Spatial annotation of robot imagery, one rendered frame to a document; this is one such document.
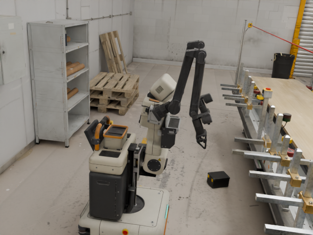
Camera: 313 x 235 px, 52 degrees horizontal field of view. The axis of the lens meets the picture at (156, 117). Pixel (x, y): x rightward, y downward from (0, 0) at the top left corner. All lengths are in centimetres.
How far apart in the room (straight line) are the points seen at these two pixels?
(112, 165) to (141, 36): 811
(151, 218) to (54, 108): 215
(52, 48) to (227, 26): 685
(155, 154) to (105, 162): 37
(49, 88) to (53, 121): 44
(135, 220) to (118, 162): 53
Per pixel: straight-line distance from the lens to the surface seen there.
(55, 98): 415
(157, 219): 262
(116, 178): 234
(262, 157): 225
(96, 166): 234
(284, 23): 1027
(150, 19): 1009
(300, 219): 196
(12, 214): 325
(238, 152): 249
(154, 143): 235
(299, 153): 204
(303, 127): 316
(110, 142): 240
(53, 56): 403
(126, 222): 257
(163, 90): 219
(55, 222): 307
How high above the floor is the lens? 189
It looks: 20 degrees down
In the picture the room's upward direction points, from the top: 4 degrees clockwise
